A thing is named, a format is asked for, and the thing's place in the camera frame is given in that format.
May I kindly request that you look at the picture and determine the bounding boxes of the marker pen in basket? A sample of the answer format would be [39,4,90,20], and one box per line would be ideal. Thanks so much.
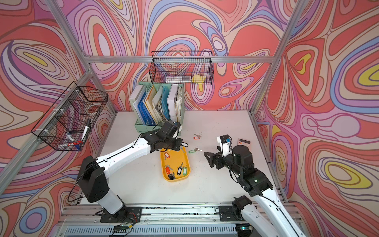
[81,118,91,142]

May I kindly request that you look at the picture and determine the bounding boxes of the black wire basket left wall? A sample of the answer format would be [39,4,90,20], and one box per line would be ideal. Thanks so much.
[31,82,108,152]

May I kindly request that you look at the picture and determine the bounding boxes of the black wire basket wall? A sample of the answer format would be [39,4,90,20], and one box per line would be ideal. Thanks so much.
[149,50,214,85]
[31,82,108,152]

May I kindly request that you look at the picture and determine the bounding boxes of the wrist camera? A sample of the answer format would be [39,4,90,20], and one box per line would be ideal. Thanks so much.
[217,134,233,158]
[160,120,182,139]

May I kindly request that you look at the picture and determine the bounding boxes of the orange red tag key in tray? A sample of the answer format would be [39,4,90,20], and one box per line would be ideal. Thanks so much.
[165,166,173,175]

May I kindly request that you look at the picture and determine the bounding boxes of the yellow storage tray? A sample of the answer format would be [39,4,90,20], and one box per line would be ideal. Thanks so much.
[160,147,191,182]

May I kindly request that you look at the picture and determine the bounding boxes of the yellow sticky notes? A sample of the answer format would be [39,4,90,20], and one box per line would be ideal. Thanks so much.
[191,74,206,85]

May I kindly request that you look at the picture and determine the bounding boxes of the documents and folders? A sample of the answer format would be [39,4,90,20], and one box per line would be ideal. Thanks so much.
[129,83,184,125]

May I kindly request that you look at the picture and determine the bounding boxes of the green file organizer rack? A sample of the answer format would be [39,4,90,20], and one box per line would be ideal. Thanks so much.
[129,81,186,134]

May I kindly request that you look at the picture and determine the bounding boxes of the black tag key in tray bottom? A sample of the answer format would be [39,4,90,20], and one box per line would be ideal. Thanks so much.
[168,173,176,180]

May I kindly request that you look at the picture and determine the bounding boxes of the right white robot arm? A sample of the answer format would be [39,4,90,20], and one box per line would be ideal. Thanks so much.
[204,145,305,237]

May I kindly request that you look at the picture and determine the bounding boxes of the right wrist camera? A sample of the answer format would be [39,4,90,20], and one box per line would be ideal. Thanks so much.
[217,134,233,158]

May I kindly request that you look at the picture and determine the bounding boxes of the black wire basket back wall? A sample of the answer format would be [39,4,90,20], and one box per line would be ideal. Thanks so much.
[149,50,214,85]

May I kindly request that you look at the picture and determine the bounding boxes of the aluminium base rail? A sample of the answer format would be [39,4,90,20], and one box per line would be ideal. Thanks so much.
[48,202,306,237]

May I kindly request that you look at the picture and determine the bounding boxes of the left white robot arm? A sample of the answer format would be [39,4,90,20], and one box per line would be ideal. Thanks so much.
[75,129,188,224]

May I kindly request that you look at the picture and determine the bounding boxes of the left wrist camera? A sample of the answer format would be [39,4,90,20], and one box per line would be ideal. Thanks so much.
[160,120,182,139]

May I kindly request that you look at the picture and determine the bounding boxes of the pink calculator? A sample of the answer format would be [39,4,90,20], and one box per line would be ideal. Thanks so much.
[238,138,251,150]

